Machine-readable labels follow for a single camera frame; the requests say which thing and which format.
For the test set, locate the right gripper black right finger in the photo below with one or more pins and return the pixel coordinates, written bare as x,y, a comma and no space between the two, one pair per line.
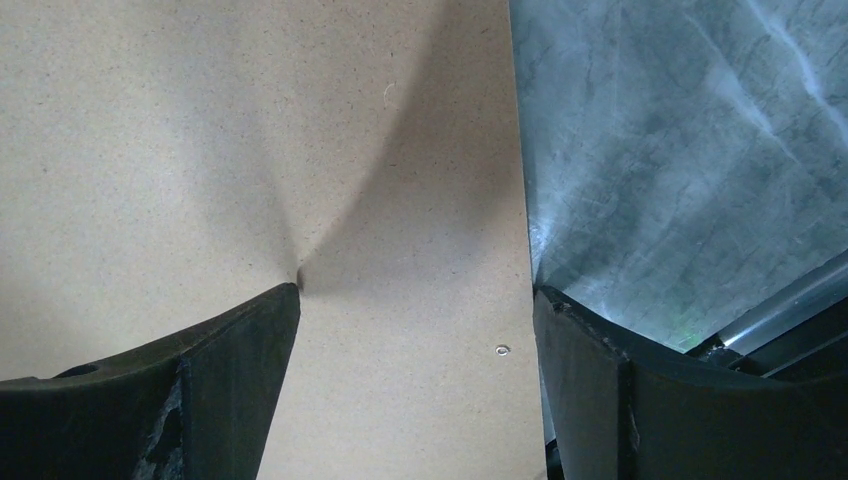
626,407

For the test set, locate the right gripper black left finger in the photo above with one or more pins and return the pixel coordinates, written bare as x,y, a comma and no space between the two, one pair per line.
195,404

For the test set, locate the brown frame backing board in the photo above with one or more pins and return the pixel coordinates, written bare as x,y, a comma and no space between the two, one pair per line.
164,161

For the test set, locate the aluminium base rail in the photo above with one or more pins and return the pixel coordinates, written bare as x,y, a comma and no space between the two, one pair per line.
807,296

